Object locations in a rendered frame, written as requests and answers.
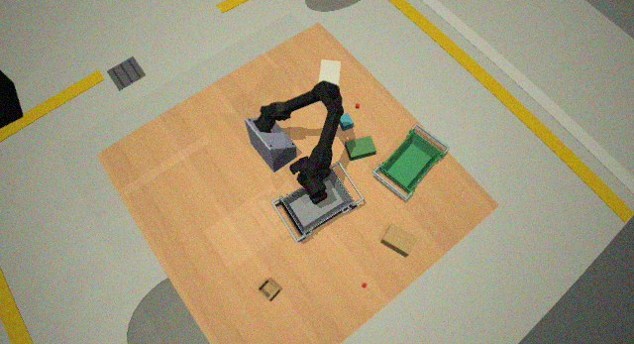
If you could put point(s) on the small teal block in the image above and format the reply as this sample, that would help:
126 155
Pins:
346 122

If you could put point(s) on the green rectangular block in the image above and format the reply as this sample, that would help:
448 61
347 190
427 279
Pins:
360 148

